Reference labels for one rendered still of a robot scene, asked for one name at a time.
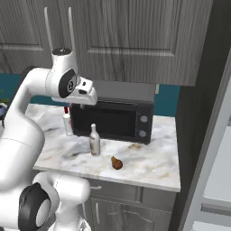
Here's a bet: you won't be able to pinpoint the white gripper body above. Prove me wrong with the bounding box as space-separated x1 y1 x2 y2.
51 87 99 106

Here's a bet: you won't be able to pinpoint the brown pear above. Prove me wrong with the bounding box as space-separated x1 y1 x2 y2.
110 155 124 171

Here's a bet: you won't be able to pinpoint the grey fridge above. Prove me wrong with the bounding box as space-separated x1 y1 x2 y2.
168 0 231 231

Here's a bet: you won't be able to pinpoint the grey fridge door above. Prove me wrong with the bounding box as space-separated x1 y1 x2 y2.
179 49 231 231

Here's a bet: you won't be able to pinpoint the white bottle with red cap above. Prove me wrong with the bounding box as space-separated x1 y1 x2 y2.
61 106 74 137

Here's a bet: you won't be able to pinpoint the black microwave oven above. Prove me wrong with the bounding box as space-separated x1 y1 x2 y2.
69 97 155 145

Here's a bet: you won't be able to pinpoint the white liquor bottle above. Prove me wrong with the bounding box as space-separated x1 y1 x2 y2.
88 123 102 157

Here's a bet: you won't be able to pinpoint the grey drawer front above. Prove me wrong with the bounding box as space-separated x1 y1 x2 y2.
86 178 178 213

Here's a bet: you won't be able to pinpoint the grey base cupboard door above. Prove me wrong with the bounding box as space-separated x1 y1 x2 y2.
82 197 175 231

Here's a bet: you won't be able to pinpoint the white cupboard door handle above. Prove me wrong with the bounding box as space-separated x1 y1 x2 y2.
43 6 54 52
68 6 77 51

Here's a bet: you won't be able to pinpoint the grey wall cupboard door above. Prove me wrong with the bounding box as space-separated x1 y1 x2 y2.
71 0 215 88
0 0 62 75

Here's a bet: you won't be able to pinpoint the silver base cupboard handle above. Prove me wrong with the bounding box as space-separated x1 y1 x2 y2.
95 202 101 226

